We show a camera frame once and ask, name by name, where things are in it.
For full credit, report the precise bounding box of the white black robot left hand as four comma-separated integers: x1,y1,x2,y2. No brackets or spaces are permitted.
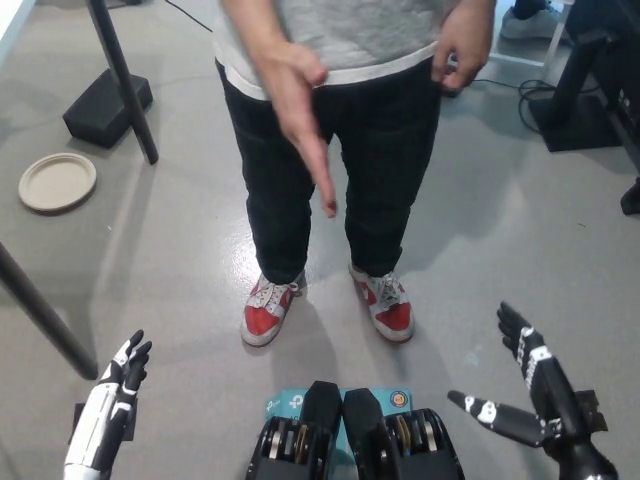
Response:
63,328,154,474

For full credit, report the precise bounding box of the person left hand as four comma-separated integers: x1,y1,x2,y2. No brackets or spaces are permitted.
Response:
429,19,495,94

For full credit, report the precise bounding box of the person right hand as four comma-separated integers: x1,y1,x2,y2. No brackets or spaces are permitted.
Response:
258,42,338,220

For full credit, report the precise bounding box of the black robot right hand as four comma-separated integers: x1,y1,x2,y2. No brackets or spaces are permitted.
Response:
446,301,604,462

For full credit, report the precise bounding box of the person in grey shirt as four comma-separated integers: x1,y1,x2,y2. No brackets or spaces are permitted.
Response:
212,0,481,286

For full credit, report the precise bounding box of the person left red white sneaker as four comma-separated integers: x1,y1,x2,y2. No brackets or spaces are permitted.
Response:
348,260,416,344

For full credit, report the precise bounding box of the person red white sneaker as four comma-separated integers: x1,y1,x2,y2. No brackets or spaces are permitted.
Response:
348,260,416,344
239,269,307,347

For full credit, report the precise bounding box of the person right red white sneaker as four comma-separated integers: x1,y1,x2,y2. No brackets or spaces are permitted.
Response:
239,269,307,347

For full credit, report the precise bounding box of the grey sneaker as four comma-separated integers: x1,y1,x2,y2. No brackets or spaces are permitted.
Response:
499,2,571,41

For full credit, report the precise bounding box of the thick black table leg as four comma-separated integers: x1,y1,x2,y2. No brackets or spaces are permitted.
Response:
0,241,100,380

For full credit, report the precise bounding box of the black monitor stand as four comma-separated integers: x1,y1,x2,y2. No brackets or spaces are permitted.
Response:
528,30,625,154

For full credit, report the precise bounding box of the black monitor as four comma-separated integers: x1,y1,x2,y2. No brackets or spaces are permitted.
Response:
597,0,640,174

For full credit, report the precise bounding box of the thin black slanted pole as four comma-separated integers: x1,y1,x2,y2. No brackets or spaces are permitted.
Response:
87,0,160,165

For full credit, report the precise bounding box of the teal router box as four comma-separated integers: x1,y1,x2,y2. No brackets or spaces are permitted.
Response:
263,385,416,480

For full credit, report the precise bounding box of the black caster foot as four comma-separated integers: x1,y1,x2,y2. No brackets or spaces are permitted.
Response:
619,175,640,217

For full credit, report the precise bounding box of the black foam block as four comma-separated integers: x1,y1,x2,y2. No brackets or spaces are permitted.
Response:
62,67,154,150

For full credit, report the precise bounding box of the beige paper plate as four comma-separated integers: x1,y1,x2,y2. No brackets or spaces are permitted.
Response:
18,152,98,215

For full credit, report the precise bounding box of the black floor cable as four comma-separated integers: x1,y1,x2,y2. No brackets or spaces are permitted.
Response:
467,77,557,134

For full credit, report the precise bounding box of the white desk frame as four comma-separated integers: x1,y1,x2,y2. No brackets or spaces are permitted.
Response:
487,0,571,69

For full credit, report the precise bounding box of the thin black cable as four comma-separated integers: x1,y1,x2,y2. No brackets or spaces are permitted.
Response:
164,0,216,32

